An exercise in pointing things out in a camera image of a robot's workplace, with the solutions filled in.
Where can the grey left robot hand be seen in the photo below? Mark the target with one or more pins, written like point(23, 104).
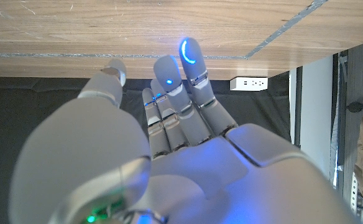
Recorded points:
point(169, 174)

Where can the white power strip box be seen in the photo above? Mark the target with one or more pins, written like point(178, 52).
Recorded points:
point(248, 84)

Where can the black backdrop stand pole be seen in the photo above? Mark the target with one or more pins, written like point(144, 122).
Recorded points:
point(298, 105)

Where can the black backdrop curtain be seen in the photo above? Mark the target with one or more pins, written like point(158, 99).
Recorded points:
point(13, 109)

